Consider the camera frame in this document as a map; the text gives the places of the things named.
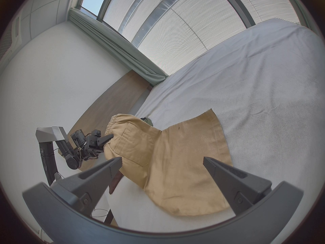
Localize black cable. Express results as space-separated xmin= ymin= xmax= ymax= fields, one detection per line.
xmin=91 ymin=207 xmax=110 ymax=218

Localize white air vent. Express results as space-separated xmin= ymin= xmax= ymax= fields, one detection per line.
xmin=0 ymin=17 xmax=21 ymax=60

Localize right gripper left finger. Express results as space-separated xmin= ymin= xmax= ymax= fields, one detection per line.
xmin=52 ymin=157 xmax=123 ymax=216

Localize bed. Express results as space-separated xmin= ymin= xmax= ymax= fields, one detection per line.
xmin=58 ymin=18 xmax=324 ymax=232

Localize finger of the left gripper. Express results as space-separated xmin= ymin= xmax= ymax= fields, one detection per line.
xmin=99 ymin=133 xmax=114 ymax=146

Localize tan shorts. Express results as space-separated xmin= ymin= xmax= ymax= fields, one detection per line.
xmin=103 ymin=108 xmax=234 ymax=217

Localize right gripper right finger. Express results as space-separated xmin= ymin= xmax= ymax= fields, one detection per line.
xmin=203 ymin=157 xmax=273 ymax=216

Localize grey-green curtain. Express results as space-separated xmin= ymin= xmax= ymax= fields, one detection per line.
xmin=292 ymin=0 xmax=313 ymax=30
xmin=69 ymin=7 xmax=168 ymax=86

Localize brown shorts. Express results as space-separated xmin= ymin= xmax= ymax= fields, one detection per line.
xmin=109 ymin=173 xmax=124 ymax=195

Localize window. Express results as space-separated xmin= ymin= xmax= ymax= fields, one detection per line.
xmin=81 ymin=0 xmax=305 ymax=76

